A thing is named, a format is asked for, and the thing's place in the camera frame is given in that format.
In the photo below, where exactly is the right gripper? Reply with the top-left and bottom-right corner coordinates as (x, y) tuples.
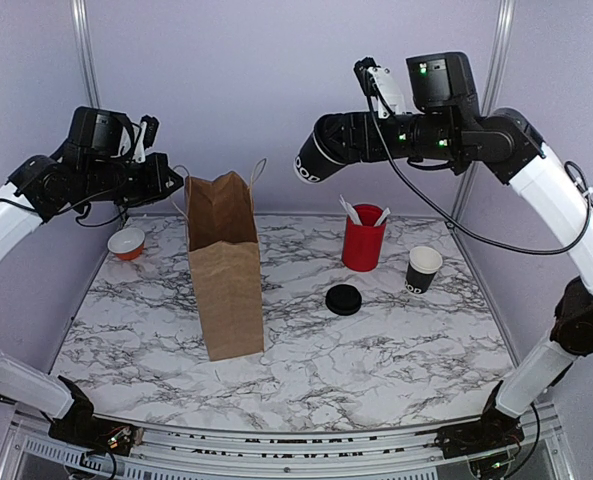
(325, 109), (468, 162)

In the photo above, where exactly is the black paper coffee cup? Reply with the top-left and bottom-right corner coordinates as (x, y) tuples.
(293, 132), (345, 184)

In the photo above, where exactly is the brown paper bag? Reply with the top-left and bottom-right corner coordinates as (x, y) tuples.
(185, 172), (264, 362)

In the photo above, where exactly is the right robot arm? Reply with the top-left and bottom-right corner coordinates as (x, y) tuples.
(294, 52), (593, 458)

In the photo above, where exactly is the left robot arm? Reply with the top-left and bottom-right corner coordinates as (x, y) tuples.
(0, 106), (184, 456)

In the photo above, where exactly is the white stirrer left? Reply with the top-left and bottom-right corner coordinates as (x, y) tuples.
(339, 195), (362, 226)

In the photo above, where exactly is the white stirrer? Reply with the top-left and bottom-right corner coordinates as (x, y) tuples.
(374, 208), (391, 227)
(339, 195), (362, 226)

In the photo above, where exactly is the orange white bowl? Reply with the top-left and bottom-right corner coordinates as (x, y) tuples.
(107, 227), (145, 261)

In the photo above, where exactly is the white stirrer right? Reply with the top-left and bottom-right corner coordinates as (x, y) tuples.
(374, 208), (391, 227)

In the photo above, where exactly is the red cylindrical holder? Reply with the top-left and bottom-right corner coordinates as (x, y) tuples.
(341, 204), (387, 272)

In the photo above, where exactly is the stacked black paper cup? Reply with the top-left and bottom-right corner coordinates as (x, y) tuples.
(405, 246), (443, 294)

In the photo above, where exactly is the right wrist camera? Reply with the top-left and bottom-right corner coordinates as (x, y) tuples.
(353, 57), (405, 119)

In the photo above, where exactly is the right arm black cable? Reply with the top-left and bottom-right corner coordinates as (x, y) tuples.
(365, 89), (593, 254)

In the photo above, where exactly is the left aluminium frame post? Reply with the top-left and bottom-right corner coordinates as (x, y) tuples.
(70, 0), (101, 108)

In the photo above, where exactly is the aluminium frame post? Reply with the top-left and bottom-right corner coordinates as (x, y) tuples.
(481, 0), (516, 116)
(70, 0), (101, 108)

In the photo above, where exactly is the right aluminium frame post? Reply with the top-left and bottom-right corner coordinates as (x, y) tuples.
(481, 0), (516, 116)

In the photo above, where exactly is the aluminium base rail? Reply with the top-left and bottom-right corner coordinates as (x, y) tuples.
(0, 405), (577, 479)

